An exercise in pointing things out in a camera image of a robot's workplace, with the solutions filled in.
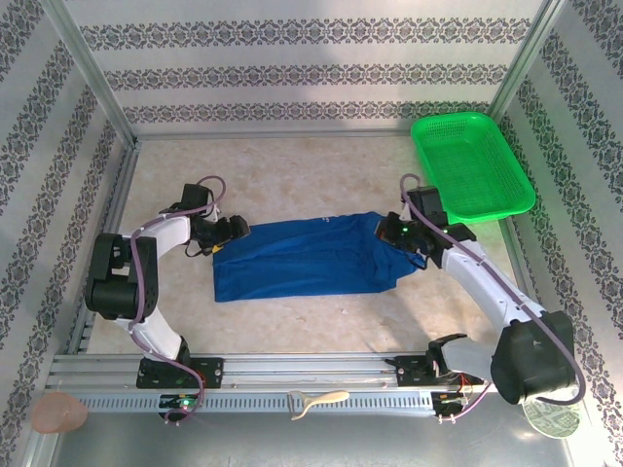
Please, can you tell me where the pink translucent disc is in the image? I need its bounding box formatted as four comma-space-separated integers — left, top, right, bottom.
31, 392, 91, 434

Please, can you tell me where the blue printed t-shirt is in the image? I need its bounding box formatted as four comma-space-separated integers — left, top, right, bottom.
212, 210, 421, 304

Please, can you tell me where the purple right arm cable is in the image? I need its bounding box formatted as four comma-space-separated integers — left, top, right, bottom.
398, 173, 588, 424

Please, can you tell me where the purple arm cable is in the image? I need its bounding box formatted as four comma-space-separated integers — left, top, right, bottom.
127, 175, 228, 424
398, 173, 588, 424

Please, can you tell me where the small controller board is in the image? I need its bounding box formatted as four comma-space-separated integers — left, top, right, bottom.
431, 391, 476, 411
159, 393, 203, 411

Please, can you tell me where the green perforated plastic basket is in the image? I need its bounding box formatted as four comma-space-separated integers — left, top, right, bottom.
410, 111, 537, 227

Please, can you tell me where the aluminium frame post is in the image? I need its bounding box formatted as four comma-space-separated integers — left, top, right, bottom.
41, 0, 138, 147
488, 0, 569, 118

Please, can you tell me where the cream plastic peeler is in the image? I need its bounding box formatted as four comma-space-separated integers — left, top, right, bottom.
286, 389, 351, 422

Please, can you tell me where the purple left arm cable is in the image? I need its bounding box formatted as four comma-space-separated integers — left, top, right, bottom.
127, 175, 228, 424

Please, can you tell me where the round QR code disc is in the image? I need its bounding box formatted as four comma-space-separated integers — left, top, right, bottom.
523, 396, 583, 442

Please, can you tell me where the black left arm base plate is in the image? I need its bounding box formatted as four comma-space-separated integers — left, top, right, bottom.
135, 357, 226, 390

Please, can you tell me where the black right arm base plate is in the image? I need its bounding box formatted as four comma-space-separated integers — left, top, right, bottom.
392, 354, 487, 389

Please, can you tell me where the grey slotted cable duct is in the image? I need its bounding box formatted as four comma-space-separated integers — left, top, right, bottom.
77, 390, 530, 415

